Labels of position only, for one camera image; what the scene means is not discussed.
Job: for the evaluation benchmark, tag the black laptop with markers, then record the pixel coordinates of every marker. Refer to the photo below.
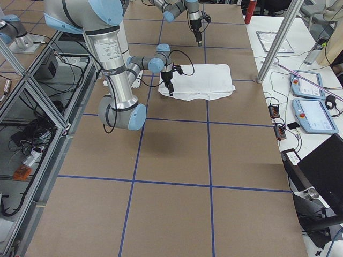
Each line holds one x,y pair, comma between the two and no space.
321,169

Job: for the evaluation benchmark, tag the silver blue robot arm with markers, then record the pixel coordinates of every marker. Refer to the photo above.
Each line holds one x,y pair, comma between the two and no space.
99,23
172,11

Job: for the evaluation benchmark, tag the blue teach pendant far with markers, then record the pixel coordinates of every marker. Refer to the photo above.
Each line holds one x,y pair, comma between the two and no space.
302,88

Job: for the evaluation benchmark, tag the blue teach pendant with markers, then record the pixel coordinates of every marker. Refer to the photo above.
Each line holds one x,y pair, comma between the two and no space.
302,88
313,116

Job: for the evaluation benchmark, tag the orange small device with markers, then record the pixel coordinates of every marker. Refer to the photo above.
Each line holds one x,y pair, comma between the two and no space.
22,173

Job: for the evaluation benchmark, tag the white printed long-sleeve shirt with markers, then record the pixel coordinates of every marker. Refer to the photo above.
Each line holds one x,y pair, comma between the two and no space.
201,81

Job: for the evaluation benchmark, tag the silver water bottle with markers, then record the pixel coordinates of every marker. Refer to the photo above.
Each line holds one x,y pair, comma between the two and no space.
313,54

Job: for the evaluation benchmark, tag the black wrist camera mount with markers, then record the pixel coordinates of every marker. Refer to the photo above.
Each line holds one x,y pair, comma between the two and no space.
205,17
177,68

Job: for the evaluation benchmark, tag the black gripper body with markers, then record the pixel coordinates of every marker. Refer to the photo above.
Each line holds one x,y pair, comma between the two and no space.
166,78
194,25

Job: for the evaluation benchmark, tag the blue teach pendant near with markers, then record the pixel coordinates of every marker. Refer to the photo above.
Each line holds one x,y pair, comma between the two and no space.
313,116

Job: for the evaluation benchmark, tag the red cylinder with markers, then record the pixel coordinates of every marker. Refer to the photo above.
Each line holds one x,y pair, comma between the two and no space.
250,11

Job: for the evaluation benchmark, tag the long metal reaching stick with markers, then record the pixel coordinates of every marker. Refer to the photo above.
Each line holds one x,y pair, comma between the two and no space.
309,81

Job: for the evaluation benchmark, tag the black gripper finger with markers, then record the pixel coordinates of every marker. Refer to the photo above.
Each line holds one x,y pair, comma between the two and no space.
170,88
198,38

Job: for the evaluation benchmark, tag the aluminium frame post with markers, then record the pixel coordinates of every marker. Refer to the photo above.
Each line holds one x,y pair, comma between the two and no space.
281,35

